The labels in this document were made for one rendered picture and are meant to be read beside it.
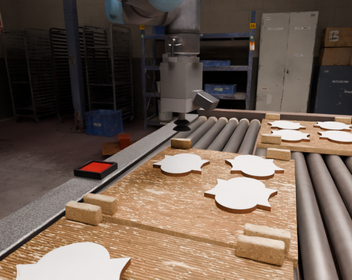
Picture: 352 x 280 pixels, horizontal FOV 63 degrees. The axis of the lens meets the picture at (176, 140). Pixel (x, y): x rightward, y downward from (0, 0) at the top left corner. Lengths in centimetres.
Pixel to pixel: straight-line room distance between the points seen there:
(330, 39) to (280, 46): 73
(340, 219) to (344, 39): 472
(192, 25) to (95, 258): 46
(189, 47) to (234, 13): 492
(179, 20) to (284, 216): 41
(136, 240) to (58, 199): 24
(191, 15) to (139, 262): 46
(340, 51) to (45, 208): 495
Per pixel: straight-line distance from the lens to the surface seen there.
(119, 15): 58
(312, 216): 56
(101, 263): 35
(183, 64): 60
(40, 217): 57
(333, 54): 520
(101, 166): 73
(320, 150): 93
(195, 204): 52
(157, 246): 42
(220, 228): 46
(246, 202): 52
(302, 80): 498
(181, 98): 61
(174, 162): 69
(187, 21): 62
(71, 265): 36
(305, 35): 498
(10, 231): 55
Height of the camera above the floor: 118
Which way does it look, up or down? 15 degrees down
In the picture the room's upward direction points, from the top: straight up
